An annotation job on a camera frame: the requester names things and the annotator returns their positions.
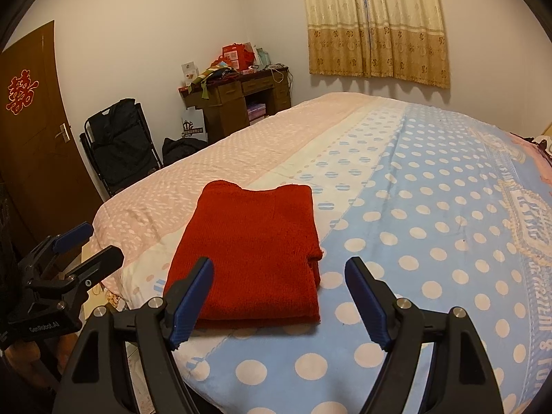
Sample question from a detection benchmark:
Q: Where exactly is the striped green scarf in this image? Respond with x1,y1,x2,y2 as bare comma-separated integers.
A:
190,64,234,100

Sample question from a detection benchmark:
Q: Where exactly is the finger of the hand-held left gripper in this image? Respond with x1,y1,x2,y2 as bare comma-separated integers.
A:
17,222,95,277
65,245,125,311

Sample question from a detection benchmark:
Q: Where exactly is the red gift box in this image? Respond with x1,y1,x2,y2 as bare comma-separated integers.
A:
216,43,255,74

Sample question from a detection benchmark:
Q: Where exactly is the pink box stack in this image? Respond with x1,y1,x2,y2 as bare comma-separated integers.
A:
246,101,267,127

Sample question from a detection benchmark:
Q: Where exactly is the white paper bag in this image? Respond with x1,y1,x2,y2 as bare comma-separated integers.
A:
181,112,208,141

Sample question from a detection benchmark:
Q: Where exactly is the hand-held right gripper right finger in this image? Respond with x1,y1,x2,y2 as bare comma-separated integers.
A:
344,256,505,414

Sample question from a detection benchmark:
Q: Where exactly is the brown wooden door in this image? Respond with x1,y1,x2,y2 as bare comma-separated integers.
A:
0,21,104,242

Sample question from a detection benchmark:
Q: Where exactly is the red knitted sweater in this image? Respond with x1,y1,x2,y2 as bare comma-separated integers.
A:
163,180,324,324

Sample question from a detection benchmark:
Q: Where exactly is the black bag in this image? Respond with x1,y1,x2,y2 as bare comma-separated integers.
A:
162,137,208,167

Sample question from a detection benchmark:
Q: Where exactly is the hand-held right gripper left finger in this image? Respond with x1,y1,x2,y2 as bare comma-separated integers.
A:
52,256,215,414

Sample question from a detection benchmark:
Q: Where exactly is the white printed box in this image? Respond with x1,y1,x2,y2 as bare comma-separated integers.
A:
181,62,200,88

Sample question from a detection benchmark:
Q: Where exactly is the bed with patterned sheet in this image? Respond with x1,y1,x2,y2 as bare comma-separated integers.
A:
92,92,552,414

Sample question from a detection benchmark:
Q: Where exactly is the black folding chair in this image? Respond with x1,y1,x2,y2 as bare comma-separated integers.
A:
80,98,162,199

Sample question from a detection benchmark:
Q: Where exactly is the brown wooden desk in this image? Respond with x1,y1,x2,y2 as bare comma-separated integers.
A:
178,67,292,143

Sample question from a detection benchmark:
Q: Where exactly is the wide beige curtain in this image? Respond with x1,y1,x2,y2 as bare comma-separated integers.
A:
298,0,451,89

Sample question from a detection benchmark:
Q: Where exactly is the red paper door decoration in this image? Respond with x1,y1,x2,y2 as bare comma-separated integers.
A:
5,69,40,116

